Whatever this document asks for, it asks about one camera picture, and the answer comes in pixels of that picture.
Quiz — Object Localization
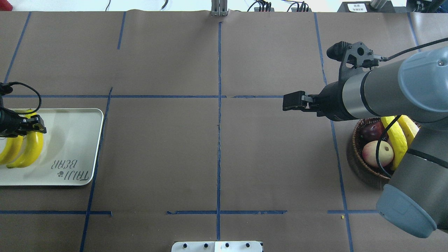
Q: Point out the white bear tray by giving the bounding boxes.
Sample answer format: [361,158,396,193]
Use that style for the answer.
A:
[0,108,104,186]

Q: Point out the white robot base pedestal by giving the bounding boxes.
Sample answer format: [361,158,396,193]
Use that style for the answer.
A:
[171,240,264,252]

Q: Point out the yellow banana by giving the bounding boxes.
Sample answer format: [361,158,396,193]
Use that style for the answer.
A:
[387,121,408,171]
[0,135,23,165]
[397,115,419,147]
[5,113,44,169]

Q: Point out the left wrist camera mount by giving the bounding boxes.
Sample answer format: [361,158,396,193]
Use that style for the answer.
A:
[0,83,13,96]

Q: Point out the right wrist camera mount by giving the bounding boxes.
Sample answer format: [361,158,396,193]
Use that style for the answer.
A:
[326,41,387,85]

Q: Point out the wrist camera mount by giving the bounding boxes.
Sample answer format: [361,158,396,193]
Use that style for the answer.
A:
[0,83,13,96]
[326,41,387,85]

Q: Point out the brown wicker basket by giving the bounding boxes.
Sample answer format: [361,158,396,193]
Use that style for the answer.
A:
[352,118,420,181]

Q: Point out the pink peach apple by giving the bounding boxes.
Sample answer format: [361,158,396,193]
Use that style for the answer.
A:
[362,141,394,168]

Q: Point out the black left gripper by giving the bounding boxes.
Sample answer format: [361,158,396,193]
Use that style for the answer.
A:
[0,107,47,138]

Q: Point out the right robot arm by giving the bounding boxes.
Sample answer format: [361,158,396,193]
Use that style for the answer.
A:
[282,41,448,239]

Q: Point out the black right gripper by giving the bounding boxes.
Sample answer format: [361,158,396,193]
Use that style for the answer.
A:
[282,82,347,121]

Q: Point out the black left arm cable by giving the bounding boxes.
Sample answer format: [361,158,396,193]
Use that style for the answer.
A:
[0,82,42,116]

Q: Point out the dark red apple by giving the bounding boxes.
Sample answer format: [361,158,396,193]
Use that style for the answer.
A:
[360,121,385,142]

